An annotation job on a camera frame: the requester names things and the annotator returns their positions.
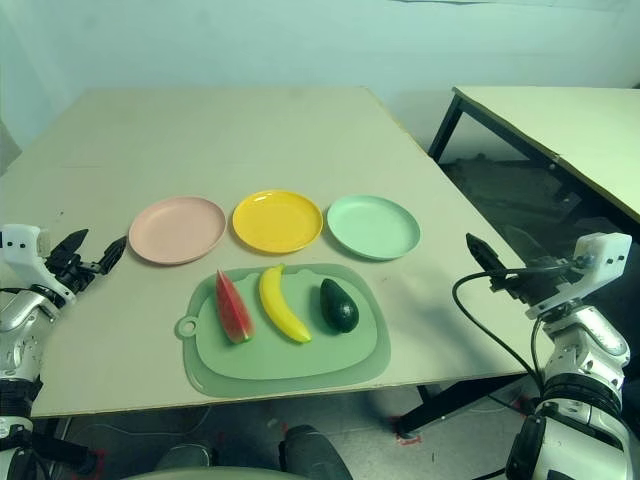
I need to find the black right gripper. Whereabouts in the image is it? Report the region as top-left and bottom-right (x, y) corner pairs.
(465, 232), (577, 307)

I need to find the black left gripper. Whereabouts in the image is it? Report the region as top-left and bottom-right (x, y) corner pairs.
(44, 228), (129, 297)

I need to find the toy watermelon slice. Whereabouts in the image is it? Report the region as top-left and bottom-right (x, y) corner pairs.
(215, 268), (256, 346)

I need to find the dark green toy avocado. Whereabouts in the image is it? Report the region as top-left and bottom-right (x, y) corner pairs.
(319, 278), (361, 335)

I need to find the yellow toy banana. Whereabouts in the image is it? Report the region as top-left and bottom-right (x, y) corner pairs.
(258, 263), (314, 345)

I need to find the pink round plate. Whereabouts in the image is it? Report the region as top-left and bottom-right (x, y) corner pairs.
(128, 196), (227, 266)

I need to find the mint green round plate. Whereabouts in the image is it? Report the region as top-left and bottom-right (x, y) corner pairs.
(326, 194), (421, 262)

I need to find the black table leg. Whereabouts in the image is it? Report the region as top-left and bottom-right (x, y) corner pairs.
(27, 433), (97, 472)
(397, 377), (531, 437)

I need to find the yellow round plate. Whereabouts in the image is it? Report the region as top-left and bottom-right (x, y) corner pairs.
(231, 188), (323, 255)

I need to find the large translucent green cutting board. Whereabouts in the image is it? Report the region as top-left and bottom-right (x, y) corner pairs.
(173, 263), (392, 399)

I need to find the small green cutting board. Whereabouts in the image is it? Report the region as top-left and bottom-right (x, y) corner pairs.
(196, 267), (380, 381)

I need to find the grey left robot leg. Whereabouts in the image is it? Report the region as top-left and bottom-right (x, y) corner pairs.
(154, 442), (216, 472)

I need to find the grey robot leg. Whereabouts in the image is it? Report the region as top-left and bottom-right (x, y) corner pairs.
(154, 442), (216, 472)
(278, 424), (354, 480)

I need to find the grey right robot leg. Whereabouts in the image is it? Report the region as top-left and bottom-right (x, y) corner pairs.
(278, 424), (354, 480)

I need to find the grey robot torso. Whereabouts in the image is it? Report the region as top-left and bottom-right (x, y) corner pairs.
(119, 464), (351, 480)

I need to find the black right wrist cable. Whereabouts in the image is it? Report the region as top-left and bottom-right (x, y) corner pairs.
(451, 257), (596, 391)

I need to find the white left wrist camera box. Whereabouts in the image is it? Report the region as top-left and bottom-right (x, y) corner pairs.
(0, 223), (52, 266)

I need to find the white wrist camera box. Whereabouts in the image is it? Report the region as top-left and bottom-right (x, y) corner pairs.
(0, 223), (52, 266)
(574, 232), (630, 281)

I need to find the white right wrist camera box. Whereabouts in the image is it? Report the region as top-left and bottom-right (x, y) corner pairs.
(574, 232), (630, 281)

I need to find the beige side table black frame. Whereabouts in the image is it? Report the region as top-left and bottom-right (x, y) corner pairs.
(427, 85), (640, 226)

